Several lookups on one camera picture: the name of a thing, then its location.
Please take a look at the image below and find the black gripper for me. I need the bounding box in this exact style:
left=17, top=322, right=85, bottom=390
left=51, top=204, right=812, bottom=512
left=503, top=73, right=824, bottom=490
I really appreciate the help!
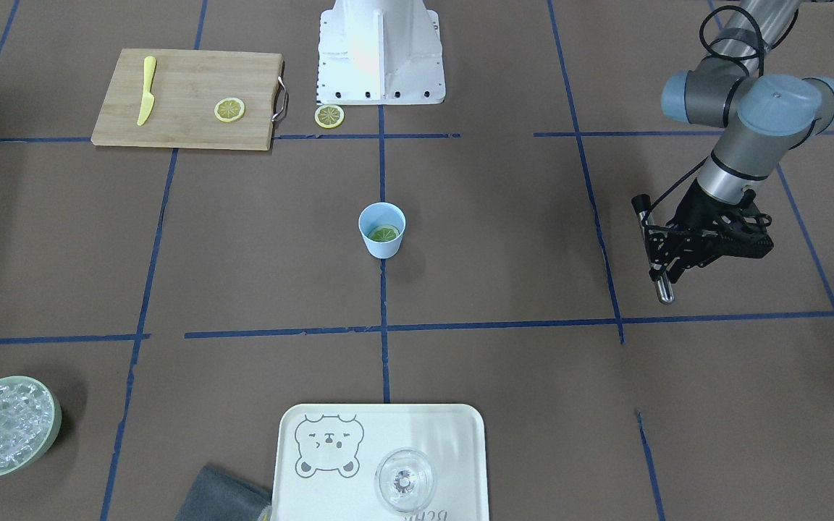
left=649, top=181, right=774, bottom=284

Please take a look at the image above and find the steel muddler black tip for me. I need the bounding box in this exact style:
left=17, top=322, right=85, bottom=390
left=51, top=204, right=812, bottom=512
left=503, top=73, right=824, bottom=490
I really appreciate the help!
left=630, top=194, right=675, bottom=305

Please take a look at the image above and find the lemon slice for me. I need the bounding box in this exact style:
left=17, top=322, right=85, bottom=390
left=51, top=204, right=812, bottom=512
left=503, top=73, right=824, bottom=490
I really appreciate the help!
left=213, top=98, right=245, bottom=123
left=366, top=224, right=400, bottom=243
left=313, top=103, right=345, bottom=129

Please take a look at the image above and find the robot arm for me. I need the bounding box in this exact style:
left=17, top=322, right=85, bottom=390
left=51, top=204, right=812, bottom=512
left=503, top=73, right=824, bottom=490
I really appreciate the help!
left=631, top=1, right=834, bottom=302

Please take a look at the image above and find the light blue cup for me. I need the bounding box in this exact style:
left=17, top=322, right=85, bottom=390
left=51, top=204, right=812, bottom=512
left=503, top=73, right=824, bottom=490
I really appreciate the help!
left=358, top=202, right=407, bottom=260

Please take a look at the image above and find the lemon slice on board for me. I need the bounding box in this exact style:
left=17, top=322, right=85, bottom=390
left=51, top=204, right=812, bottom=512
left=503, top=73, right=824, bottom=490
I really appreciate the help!
left=213, top=98, right=245, bottom=123

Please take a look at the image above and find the clear wine glass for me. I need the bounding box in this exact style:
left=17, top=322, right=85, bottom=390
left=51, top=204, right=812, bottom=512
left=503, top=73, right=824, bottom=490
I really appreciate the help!
left=374, top=448, right=437, bottom=514

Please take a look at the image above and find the cream bear tray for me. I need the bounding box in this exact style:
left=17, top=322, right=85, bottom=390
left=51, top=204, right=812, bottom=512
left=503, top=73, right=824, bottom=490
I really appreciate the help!
left=269, top=404, right=490, bottom=520

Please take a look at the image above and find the wooden cutting board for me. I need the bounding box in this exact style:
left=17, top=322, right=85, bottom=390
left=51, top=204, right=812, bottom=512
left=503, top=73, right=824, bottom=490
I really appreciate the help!
left=90, top=48, right=287, bottom=151

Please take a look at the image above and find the grey folded cloth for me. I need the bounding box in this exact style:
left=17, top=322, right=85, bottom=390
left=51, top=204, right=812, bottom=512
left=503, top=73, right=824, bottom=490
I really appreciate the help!
left=175, top=465, right=272, bottom=520

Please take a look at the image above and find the yellow plastic knife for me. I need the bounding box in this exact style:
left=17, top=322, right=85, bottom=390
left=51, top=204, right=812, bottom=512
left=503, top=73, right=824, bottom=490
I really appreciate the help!
left=136, top=55, right=158, bottom=127

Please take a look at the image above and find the green bowl of ice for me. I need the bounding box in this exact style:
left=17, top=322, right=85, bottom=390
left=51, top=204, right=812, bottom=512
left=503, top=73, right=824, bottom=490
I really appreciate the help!
left=0, top=376, right=62, bottom=477

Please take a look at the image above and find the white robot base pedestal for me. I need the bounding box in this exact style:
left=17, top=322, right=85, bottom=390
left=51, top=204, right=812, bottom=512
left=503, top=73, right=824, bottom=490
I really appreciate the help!
left=316, top=1, right=447, bottom=106

